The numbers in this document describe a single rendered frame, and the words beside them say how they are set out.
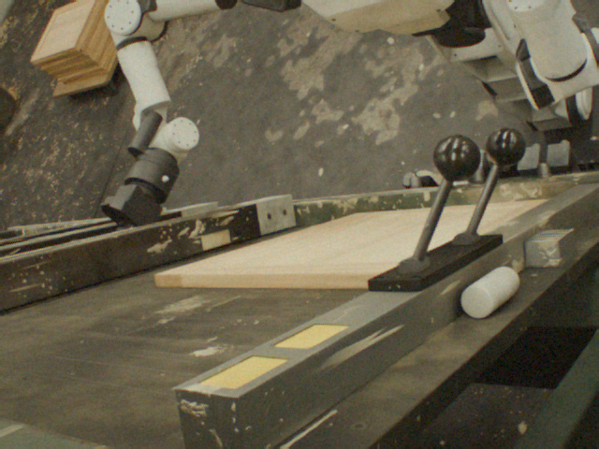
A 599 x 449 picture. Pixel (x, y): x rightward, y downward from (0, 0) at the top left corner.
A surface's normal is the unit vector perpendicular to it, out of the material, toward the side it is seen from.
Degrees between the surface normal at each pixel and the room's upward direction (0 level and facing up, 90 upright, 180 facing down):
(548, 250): 33
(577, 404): 56
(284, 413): 90
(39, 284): 90
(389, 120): 0
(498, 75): 26
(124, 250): 90
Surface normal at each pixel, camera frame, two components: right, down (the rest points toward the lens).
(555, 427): -0.15, -0.98
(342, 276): -0.59, 0.17
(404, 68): -0.57, -0.42
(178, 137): 0.62, -0.21
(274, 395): 0.80, -0.06
